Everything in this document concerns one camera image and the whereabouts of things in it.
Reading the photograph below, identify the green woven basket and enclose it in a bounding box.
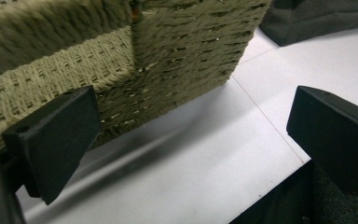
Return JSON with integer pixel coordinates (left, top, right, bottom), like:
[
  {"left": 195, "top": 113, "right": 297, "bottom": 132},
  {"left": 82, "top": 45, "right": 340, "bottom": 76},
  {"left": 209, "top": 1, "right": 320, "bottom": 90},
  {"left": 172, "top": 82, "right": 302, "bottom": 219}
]
[{"left": 0, "top": 0, "right": 273, "bottom": 153}]

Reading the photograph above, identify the dark cloth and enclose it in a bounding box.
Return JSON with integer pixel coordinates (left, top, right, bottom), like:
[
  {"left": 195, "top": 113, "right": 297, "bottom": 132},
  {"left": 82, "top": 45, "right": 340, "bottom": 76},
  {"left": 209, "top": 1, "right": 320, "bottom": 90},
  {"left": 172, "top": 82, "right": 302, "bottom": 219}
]
[{"left": 258, "top": 0, "right": 358, "bottom": 48}]

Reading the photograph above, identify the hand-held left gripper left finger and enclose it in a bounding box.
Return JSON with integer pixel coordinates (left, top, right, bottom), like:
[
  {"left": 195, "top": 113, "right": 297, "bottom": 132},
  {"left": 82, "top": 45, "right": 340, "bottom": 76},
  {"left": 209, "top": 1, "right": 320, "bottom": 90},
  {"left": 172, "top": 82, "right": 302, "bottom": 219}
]
[{"left": 1, "top": 85, "right": 103, "bottom": 206}]

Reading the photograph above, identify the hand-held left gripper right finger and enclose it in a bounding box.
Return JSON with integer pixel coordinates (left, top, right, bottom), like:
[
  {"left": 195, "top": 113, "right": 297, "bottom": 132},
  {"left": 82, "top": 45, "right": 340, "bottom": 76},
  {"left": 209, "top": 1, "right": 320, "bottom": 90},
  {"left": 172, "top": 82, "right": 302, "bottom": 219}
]
[{"left": 285, "top": 85, "right": 358, "bottom": 196}]

